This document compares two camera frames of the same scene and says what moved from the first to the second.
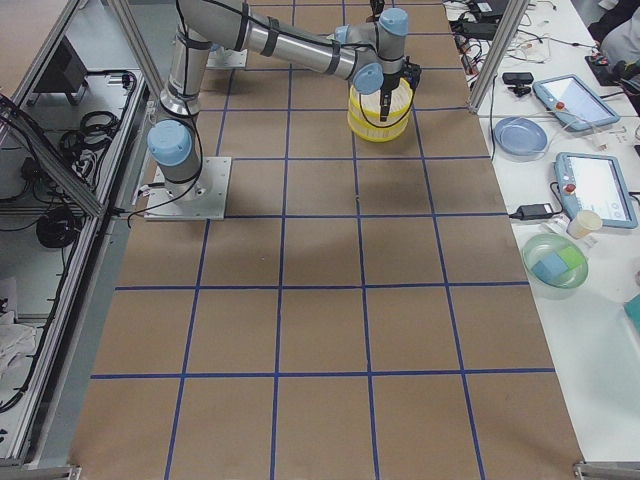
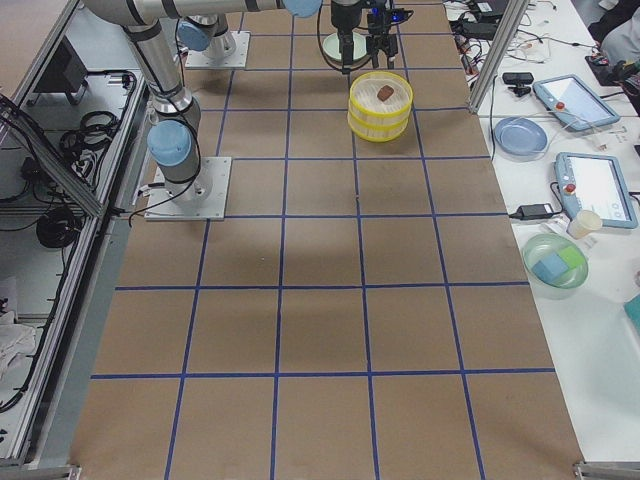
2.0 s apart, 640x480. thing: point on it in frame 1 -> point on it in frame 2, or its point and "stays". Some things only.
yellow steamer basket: [364, 111] stays
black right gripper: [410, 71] -> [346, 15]
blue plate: [520, 136] stays
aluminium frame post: [509, 27] stays
